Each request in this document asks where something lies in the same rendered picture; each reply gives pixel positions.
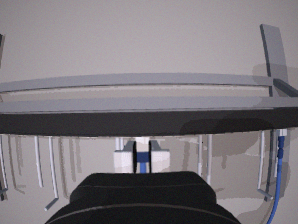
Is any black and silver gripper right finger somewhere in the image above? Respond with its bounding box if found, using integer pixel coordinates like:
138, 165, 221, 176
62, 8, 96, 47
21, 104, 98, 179
148, 140, 170, 173

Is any blue patch cord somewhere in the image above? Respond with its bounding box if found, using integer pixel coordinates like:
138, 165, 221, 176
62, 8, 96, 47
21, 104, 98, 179
140, 148, 283, 224

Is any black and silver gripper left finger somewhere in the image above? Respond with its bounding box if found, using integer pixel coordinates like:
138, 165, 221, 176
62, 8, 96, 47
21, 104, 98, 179
113, 140, 137, 173

